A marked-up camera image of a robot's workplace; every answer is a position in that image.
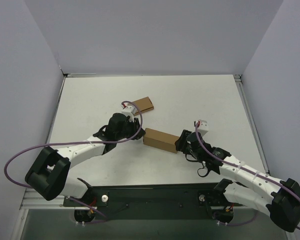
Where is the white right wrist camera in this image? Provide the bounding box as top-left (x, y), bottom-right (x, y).
top-left (194, 119), bottom-right (209, 136)

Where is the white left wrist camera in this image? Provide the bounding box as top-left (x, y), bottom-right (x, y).
top-left (121, 105), bottom-right (137, 121)

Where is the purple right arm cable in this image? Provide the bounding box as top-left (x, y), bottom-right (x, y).
top-left (194, 122), bottom-right (300, 235)

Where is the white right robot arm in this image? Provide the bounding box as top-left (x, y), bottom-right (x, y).
top-left (175, 130), bottom-right (300, 233)

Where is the large cardboard box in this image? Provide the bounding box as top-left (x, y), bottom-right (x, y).
top-left (143, 128), bottom-right (179, 154)

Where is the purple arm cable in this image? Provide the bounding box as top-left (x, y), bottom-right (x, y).
top-left (3, 100), bottom-right (144, 225)
top-left (194, 122), bottom-right (300, 235)

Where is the aluminium frame rail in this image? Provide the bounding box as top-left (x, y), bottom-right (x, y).
top-left (20, 197), bottom-right (64, 210)

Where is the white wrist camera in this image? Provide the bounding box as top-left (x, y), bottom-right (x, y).
top-left (121, 105), bottom-right (137, 121)
top-left (194, 119), bottom-right (209, 136)

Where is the small folded cardboard box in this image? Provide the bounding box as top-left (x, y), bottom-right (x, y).
top-left (133, 96), bottom-right (154, 114)

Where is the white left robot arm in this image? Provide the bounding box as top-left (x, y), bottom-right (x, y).
top-left (25, 113), bottom-right (146, 206)

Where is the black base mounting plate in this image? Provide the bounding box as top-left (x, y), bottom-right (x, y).
top-left (63, 179), bottom-right (235, 223)

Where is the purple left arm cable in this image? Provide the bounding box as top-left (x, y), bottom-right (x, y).
top-left (3, 100), bottom-right (144, 225)

